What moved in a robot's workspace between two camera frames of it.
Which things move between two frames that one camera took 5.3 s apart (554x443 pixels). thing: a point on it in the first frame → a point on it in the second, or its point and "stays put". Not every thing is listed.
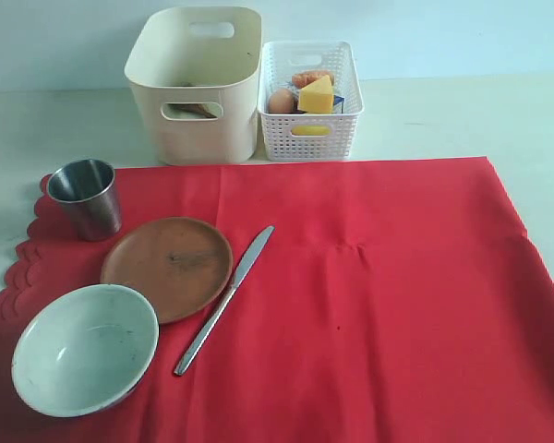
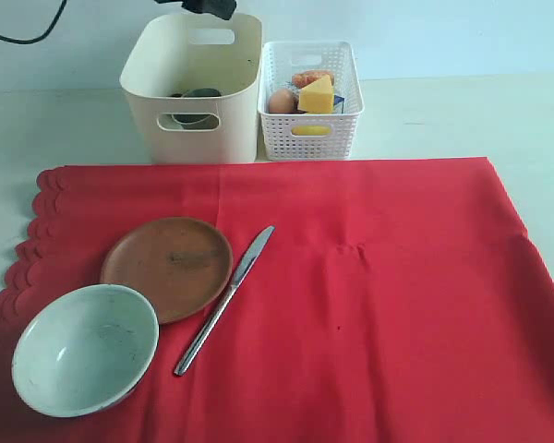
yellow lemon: [309, 130] stays put
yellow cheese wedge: [318, 97] stays put
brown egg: [281, 101] stays put
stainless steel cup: [88, 189] → [197, 122]
